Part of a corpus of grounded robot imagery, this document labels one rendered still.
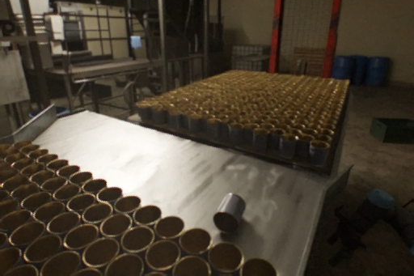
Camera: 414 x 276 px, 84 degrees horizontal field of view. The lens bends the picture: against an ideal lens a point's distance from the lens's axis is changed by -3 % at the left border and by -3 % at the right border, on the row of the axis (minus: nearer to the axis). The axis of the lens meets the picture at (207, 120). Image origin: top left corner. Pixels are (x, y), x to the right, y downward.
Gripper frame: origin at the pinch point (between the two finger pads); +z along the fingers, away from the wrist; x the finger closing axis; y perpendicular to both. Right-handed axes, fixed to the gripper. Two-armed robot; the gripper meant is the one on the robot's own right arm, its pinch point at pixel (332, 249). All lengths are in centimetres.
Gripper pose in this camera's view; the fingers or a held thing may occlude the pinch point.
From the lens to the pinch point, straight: 119.6
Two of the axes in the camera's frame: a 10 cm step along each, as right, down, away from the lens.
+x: 4.2, -1.9, 8.9
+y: 8.1, 5.2, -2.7
